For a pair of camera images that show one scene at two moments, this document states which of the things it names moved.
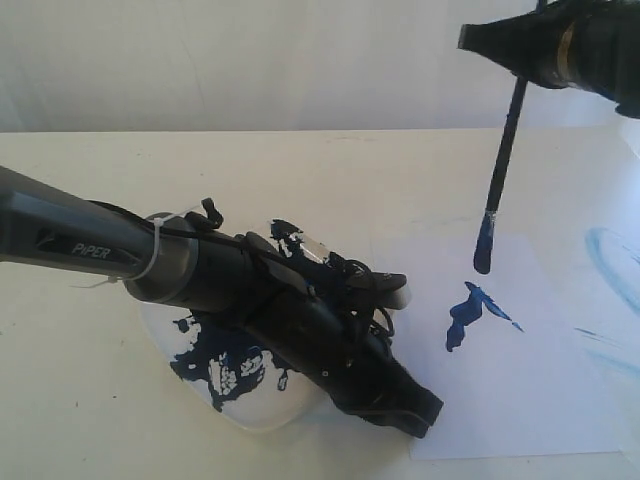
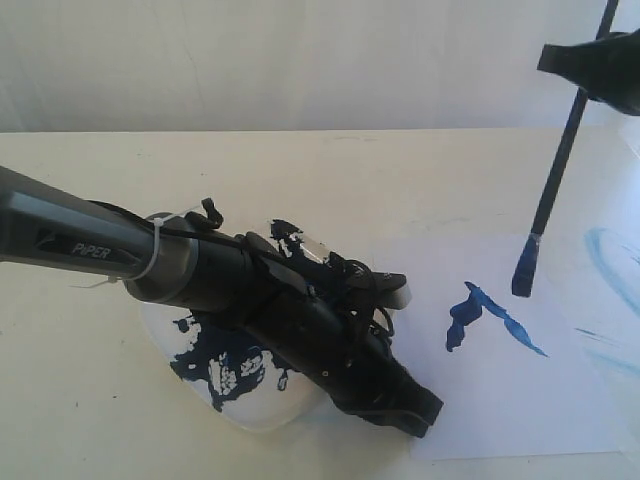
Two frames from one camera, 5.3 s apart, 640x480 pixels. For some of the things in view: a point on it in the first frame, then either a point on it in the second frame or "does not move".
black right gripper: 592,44 to 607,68
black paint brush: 484,238 to 525,271
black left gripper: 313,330 does not move
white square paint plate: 219,371 does not move
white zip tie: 158,223 does not move
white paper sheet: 527,356 does not move
